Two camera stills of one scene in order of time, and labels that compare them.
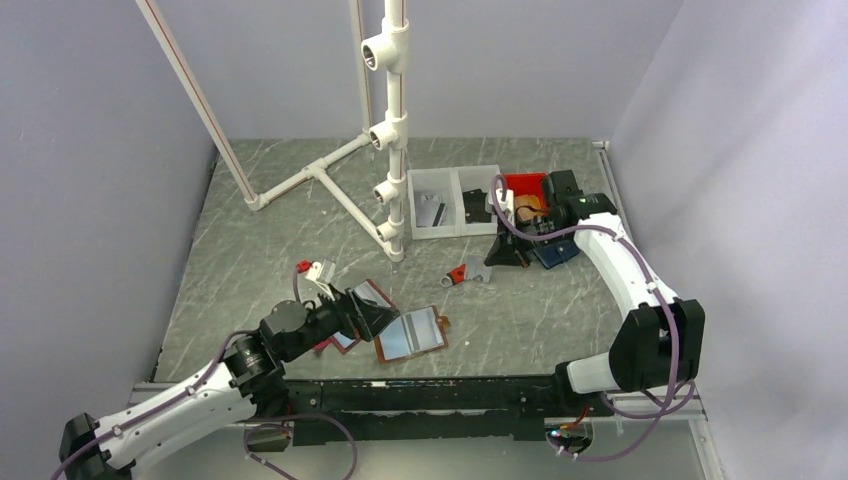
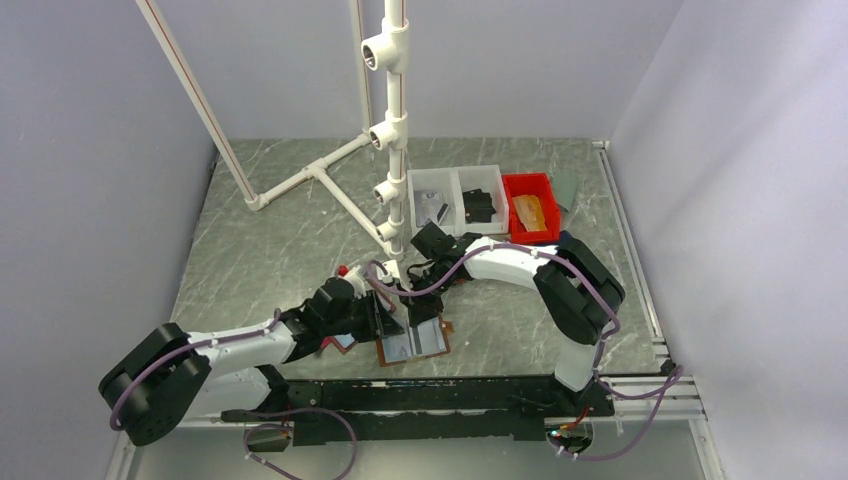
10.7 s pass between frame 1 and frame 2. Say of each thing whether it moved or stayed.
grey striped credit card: stayed
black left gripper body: stayed
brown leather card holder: stayed
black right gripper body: moved
